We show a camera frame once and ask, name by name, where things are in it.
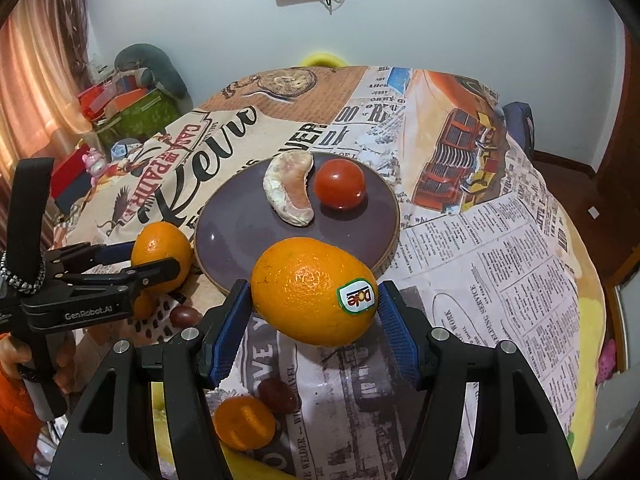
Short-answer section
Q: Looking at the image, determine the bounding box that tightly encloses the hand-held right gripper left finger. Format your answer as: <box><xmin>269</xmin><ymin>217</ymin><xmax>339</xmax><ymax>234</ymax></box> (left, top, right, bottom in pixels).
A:
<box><xmin>47</xmin><ymin>280</ymin><xmax>253</xmax><ymax>480</ymax></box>

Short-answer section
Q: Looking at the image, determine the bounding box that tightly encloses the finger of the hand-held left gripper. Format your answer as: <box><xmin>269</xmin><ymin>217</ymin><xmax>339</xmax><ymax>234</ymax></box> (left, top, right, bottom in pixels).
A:
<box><xmin>52</xmin><ymin>257</ymin><xmax>182</xmax><ymax>312</ymax></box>
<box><xmin>46</xmin><ymin>241</ymin><xmax>137</xmax><ymax>277</ymax></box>

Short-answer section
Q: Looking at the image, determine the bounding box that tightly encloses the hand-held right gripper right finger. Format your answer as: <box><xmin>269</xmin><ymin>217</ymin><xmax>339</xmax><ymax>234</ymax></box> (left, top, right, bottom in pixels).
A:
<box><xmin>376</xmin><ymin>280</ymin><xmax>582</xmax><ymax>480</ymax></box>

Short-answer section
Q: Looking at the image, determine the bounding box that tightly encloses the medium mandarin orange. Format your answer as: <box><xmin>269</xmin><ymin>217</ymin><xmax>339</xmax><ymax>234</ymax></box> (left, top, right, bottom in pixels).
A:
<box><xmin>131</xmin><ymin>221</ymin><xmax>195</xmax><ymax>294</ymax></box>

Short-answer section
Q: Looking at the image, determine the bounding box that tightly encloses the large orange with sticker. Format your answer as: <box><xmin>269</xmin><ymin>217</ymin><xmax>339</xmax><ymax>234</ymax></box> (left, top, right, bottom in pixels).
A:
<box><xmin>250</xmin><ymin>238</ymin><xmax>379</xmax><ymax>347</ymax></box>

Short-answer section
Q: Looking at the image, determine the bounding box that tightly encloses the dark purple round plate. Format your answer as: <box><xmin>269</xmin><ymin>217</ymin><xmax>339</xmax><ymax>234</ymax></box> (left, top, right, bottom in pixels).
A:
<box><xmin>194</xmin><ymin>156</ymin><xmax>401</xmax><ymax>297</ymax></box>

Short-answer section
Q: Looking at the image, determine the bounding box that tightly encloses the person's left hand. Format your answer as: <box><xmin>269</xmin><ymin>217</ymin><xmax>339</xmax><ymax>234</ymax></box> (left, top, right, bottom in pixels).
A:
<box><xmin>52</xmin><ymin>332</ymin><xmax>77</xmax><ymax>396</ymax></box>

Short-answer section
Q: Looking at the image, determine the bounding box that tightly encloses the tiny orange kumquat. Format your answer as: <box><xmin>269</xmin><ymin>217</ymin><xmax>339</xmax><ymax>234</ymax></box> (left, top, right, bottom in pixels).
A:
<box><xmin>132</xmin><ymin>290</ymin><xmax>156</xmax><ymax>321</ymax></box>

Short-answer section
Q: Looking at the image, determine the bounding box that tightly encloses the dark red grape upper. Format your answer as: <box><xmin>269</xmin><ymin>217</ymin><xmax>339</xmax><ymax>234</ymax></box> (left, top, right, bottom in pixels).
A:
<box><xmin>170</xmin><ymin>306</ymin><xmax>203</xmax><ymax>327</ymax></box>

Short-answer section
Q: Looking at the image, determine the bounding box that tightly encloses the dark red grape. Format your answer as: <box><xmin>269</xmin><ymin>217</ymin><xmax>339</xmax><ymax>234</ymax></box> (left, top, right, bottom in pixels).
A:
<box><xmin>170</xmin><ymin>306</ymin><xmax>203</xmax><ymax>327</ymax></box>
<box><xmin>256</xmin><ymin>377</ymin><xmax>299</xmax><ymax>415</ymax></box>

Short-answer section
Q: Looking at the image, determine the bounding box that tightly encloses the dark red grape lower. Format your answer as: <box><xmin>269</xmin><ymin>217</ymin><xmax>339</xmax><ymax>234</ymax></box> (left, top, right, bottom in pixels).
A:
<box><xmin>256</xmin><ymin>377</ymin><xmax>299</xmax><ymax>415</ymax></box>

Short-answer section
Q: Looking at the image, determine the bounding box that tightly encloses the red box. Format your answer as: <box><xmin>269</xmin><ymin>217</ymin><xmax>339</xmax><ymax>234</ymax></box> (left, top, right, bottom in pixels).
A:
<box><xmin>50</xmin><ymin>147</ymin><xmax>97</xmax><ymax>211</ymax></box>

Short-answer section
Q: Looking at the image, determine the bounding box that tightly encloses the small mandarin orange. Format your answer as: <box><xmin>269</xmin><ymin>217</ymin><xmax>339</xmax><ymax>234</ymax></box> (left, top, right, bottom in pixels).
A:
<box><xmin>214</xmin><ymin>396</ymin><xmax>277</xmax><ymax>452</ymax></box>

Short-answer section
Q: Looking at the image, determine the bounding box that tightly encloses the pink toy figure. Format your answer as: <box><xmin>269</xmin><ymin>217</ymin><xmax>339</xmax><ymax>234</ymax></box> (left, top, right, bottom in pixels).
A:
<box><xmin>82</xmin><ymin>147</ymin><xmax>109</xmax><ymax>186</ymax></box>

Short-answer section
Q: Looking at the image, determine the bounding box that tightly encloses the small blue white toy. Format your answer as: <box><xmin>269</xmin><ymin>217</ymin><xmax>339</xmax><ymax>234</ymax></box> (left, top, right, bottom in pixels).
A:
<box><xmin>110</xmin><ymin>141</ymin><xmax>144</xmax><ymax>164</ymax></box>

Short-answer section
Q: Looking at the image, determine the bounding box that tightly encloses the newspaper print tablecloth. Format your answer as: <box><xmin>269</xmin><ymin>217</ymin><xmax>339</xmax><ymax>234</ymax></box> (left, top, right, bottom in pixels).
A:
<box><xmin>50</xmin><ymin>65</ymin><xmax>593</xmax><ymax>480</ymax></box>

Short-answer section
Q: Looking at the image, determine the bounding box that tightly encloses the yellow banana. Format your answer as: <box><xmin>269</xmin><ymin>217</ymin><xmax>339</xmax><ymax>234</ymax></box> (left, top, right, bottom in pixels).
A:
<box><xmin>151</xmin><ymin>385</ymin><xmax>296</xmax><ymax>480</ymax></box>

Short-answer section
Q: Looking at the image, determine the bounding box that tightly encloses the green patterned box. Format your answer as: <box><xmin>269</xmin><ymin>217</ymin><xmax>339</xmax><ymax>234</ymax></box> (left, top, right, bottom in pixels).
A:
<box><xmin>95</xmin><ymin>87</ymin><xmax>183</xmax><ymax>151</ymax></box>

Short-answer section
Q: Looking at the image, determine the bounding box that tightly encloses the orange gift box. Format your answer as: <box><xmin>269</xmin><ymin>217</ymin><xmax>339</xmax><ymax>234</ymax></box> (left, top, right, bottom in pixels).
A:
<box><xmin>77</xmin><ymin>76</ymin><xmax>151</xmax><ymax>121</ymax></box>

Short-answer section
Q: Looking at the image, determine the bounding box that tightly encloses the peeled pomelo segment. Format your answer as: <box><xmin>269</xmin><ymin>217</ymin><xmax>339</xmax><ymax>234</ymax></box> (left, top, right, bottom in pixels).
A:
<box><xmin>263</xmin><ymin>151</ymin><xmax>316</xmax><ymax>226</ymax></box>

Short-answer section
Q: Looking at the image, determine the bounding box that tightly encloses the red tomato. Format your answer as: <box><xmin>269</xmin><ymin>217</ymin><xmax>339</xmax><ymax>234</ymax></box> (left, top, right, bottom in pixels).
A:
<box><xmin>313</xmin><ymin>158</ymin><xmax>367</xmax><ymax>211</ymax></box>

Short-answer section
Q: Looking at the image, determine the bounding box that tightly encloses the yellow cushion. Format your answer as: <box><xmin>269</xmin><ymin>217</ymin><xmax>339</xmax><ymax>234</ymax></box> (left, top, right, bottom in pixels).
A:
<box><xmin>560</xmin><ymin>230</ymin><xmax>609</xmax><ymax>461</ymax></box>

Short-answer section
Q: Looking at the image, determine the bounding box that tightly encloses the grey plush pillow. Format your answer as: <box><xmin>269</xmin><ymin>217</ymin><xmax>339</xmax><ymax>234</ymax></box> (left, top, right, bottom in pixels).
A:
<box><xmin>114</xmin><ymin>43</ymin><xmax>191</xmax><ymax>102</ymax></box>

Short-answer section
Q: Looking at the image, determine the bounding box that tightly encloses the peach curtain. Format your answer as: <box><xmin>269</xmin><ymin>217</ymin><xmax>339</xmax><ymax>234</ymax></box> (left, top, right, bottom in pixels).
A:
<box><xmin>0</xmin><ymin>0</ymin><xmax>107</xmax><ymax>201</ymax></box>

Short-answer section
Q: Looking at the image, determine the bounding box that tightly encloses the pink plush toy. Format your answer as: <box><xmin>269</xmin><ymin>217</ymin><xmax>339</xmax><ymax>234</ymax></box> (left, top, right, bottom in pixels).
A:
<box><xmin>597</xmin><ymin>340</ymin><xmax>617</xmax><ymax>374</ymax></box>

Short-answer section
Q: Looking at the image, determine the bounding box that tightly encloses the yellow chair back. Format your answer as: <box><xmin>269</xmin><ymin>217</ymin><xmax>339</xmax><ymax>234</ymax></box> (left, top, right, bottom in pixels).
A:
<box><xmin>302</xmin><ymin>51</ymin><xmax>347</xmax><ymax>68</ymax></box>

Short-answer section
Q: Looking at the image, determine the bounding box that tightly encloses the brown wooden door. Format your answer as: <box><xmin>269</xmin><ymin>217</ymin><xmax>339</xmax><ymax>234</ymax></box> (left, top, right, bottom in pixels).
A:
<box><xmin>595</xmin><ymin>25</ymin><xmax>640</xmax><ymax>288</ymax></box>

